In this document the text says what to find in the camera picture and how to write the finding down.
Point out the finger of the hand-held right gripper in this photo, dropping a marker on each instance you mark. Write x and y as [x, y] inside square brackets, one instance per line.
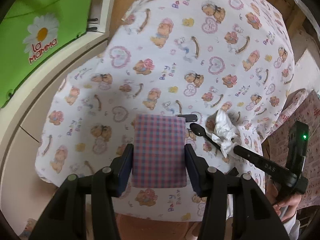
[262, 163]

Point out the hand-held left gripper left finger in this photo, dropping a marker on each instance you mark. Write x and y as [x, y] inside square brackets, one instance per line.
[125, 172]

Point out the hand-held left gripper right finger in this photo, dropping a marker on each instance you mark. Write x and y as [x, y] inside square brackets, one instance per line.
[193, 176]

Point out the black plastic spoon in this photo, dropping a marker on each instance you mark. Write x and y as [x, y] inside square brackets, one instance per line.
[198, 130]

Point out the white tissue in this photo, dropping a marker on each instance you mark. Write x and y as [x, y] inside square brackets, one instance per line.
[225, 127]

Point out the small black plastic piece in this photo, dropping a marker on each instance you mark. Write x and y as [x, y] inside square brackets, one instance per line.
[187, 117]

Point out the person's right hand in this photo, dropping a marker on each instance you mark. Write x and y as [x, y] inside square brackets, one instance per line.
[287, 203]

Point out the pink printed cloth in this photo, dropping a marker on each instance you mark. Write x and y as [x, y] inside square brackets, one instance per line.
[282, 140]

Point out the bear print white tablecloth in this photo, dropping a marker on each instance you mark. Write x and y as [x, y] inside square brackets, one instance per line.
[175, 55]

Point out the green plastic box with daisy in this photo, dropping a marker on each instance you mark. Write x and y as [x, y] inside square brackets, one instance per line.
[32, 30]

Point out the white shelf frame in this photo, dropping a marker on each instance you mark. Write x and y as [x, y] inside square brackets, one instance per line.
[50, 76]

